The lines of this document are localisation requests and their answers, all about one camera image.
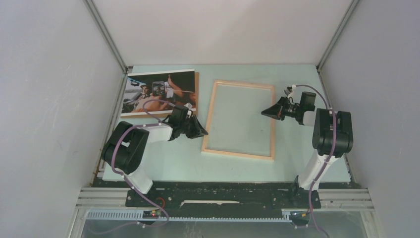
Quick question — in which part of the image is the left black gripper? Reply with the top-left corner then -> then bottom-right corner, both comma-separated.
179,115 -> 208,140

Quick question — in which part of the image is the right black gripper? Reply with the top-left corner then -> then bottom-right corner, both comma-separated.
261,96 -> 301,121

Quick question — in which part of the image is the printed photo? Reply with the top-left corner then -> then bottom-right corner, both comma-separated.
121,69 -> 197,115

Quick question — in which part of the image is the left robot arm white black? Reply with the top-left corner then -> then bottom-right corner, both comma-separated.
101,106 -> 208,207

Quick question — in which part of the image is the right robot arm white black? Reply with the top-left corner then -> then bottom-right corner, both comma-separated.
261,92 -> 354,207

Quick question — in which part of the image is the brown backing board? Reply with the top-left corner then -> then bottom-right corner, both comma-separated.
121,72 -> 200,118

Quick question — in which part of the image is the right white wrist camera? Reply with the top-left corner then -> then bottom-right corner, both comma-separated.
284,84 -> 297,98

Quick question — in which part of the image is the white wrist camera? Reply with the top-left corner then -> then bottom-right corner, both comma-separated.
284,84 -> 297,98
184,103 -> 194,111

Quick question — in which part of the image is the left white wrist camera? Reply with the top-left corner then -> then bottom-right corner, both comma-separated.
184,103 -> 194,111

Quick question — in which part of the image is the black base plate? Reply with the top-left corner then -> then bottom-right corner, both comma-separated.
125,181 -> 321,219

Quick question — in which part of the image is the aluminium rail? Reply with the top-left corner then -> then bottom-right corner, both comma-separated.
75,187 -> 374,212

